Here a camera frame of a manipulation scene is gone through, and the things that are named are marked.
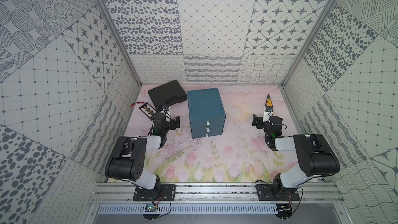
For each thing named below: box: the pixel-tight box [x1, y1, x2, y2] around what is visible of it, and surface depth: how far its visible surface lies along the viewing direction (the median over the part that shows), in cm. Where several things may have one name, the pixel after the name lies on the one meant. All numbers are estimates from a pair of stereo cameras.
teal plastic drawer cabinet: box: [187, 87, 226, 139], surface depth 83 cm
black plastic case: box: [147, 79, 188, 109], surface depth 113 cm
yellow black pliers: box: [265, 93, 274, 107], surface depth 113 cm
